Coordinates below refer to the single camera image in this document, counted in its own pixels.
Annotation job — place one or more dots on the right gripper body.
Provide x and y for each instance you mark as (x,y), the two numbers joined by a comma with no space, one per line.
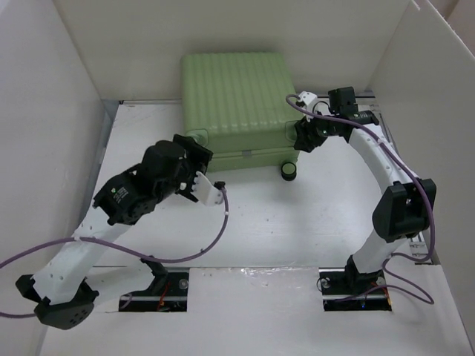
(319,128)

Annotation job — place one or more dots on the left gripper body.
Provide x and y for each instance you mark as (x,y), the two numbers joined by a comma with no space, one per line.
(197,164)

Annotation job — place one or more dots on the green suitcase blue lining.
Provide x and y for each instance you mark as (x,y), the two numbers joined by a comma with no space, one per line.
(234,104)

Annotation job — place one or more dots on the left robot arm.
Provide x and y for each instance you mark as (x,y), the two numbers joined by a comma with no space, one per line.
(90,268)

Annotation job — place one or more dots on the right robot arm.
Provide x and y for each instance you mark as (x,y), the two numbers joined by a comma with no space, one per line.
(405,208)

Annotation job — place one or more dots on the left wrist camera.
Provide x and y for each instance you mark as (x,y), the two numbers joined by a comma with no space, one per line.
(206,192)

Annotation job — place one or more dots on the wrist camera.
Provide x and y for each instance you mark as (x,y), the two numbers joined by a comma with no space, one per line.
(206,192)
(307,100)

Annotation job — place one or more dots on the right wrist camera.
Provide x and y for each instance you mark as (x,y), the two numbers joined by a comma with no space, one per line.
(307,100)

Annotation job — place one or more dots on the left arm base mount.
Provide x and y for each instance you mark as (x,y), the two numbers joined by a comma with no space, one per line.
(170,296)

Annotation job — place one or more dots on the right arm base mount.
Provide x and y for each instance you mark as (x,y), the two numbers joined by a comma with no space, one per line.
(339,296)

